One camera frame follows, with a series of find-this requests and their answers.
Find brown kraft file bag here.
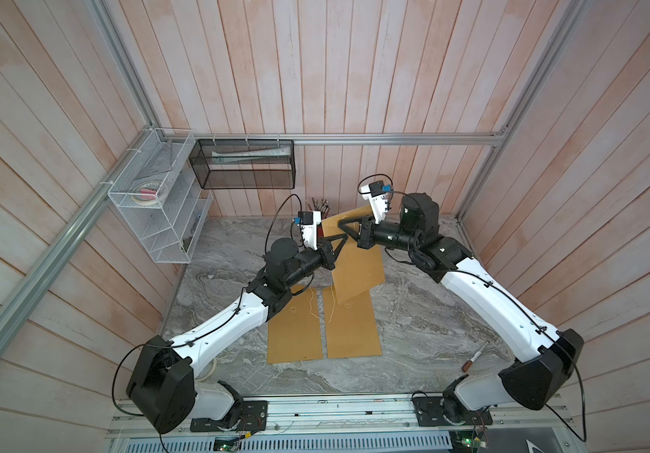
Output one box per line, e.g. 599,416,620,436
323,287,381,359
322,206,385,304
267,288,323,364

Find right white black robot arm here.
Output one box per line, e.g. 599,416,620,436
338,181,584,425

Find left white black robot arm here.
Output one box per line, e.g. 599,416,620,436
126,233,347,434

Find bundle of pens and pencils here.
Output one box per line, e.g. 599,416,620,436
306,197,330,219

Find clear tape roll on table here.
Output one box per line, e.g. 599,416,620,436
196,358,217,384

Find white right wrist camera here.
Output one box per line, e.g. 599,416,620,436
360,180,392,225

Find black mesh wall basket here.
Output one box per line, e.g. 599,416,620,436
189,138,296,190

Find white wire mesh shelf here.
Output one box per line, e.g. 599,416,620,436
108,128,213,264

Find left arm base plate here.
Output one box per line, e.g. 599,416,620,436
190,400,268,434

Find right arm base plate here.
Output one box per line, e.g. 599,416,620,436
411,391,493,428

